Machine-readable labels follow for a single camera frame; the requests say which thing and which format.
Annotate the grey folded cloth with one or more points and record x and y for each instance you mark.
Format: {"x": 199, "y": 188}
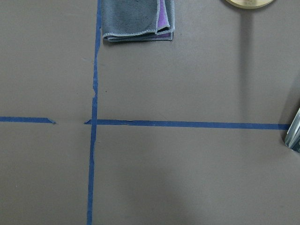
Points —
{"x": 137, "y": 20}

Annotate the metal scoop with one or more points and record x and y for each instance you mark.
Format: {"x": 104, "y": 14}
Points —
{"x": 292, "y": 139}

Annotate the wooden mug tree stand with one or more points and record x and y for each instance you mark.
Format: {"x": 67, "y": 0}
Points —
{"x": 249, "y": 4}

